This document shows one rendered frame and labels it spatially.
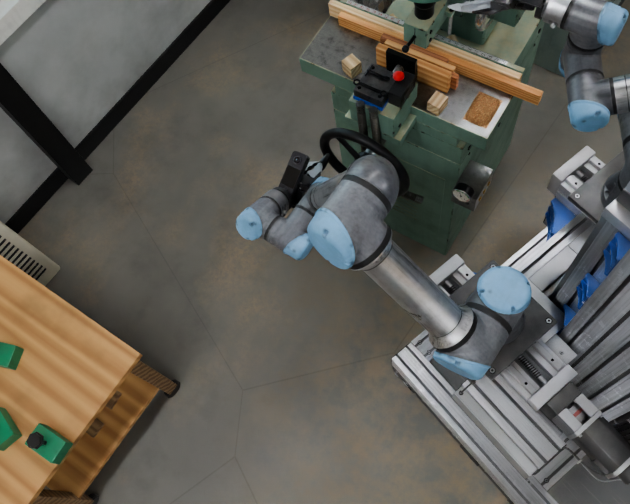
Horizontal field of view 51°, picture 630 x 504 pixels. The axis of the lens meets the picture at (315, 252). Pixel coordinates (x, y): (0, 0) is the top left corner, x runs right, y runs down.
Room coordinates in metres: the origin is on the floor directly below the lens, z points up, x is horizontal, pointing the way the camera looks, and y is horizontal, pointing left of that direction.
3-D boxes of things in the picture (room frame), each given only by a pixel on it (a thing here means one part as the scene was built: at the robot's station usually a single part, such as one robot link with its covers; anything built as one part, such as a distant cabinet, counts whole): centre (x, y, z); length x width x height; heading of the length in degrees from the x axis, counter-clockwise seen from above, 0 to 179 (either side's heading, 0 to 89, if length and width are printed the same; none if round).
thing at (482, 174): (0.87, -0.53, 0.58); 0.12 x 0.08 x 0.08; 132
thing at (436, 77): (1.10, -0.41, 0.94); 0.22 x 0.02 x 0.07; 42
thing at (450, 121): (1.10, -0.37, 0.87); 0.61 x 0.30 x 0.06; 42
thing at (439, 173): (1.24, -0.55, 0.35); 0.58 x 0.45 x 0.71; 132
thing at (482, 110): (0.93, -0.55, 0.91); 0.10 x 0.07 x 0.02; 132
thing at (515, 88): (1.13, -0.49, 0.92); 0.63 x 0.02 x 0.04; 42
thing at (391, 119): (1.04, -0.31, 0.91); 0.15 x 0.14 x 0.09; 42
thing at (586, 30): (0.78, -0.67, 1.34); 0.11 x 0.08 x 0.09; 42
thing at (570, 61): (0.77, -0.67, 1.25); 0.11 x 0.08 x 0.11; 161
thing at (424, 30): (1.17, -0.48, 1.03); 0.14 x 0.07 x 0.09; 132
